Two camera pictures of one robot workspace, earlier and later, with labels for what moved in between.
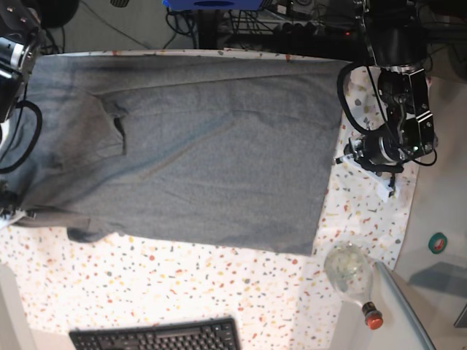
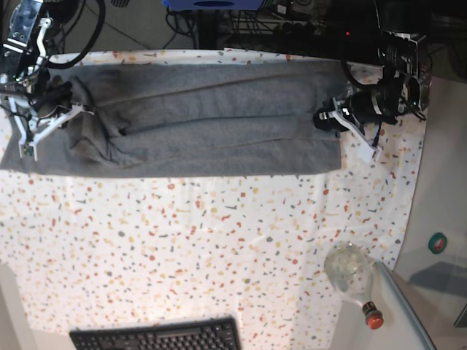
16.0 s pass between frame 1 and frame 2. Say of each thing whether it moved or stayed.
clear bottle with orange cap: stayed
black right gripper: moved
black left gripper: moved
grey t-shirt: moved
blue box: stayed
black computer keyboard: stayed
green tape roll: stayed
